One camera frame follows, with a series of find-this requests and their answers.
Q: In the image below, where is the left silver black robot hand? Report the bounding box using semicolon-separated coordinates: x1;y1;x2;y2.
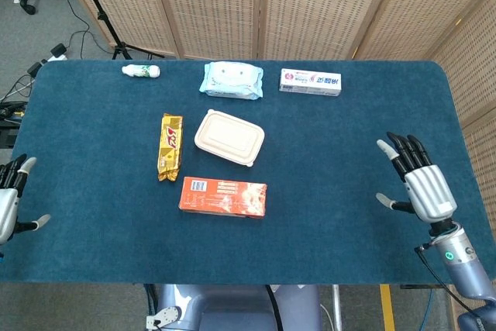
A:
0;153;52;246

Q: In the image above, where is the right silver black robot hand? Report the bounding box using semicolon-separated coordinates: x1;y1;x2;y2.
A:
375;132;459;227

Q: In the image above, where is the beige lidded food container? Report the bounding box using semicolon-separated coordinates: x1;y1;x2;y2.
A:
193;109;267;168

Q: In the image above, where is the black equipment box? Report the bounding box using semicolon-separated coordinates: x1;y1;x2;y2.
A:
0;101;27;150

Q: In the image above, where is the blue table cover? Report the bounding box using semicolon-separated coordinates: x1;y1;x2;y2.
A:
0;59;493;285

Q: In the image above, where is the white toothpaste box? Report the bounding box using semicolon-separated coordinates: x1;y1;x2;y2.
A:
278;67;343;98

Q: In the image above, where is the white power strip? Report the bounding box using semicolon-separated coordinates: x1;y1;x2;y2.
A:
46;43;69;62

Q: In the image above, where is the gold snack packet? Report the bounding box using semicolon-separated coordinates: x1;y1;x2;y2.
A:
157;112;184;183

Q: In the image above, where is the small white green bottle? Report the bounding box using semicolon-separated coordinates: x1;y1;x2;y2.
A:
121;64;161;79

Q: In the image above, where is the orange biscuit box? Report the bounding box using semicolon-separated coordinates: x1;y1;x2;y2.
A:
178;176;268;219

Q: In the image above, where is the black tripod stand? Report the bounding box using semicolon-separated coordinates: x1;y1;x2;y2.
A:
69;0;166;60

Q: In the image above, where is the light blue wet wipes pack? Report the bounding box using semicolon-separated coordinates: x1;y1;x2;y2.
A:
198;60;264;100

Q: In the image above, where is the grey-blue robot torso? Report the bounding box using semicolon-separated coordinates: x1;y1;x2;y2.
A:
145;283;323;331

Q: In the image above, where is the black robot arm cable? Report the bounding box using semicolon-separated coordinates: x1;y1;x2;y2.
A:
413;244;478;313

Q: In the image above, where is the black floor cable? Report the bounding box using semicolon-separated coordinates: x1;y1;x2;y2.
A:
60;0;114;57

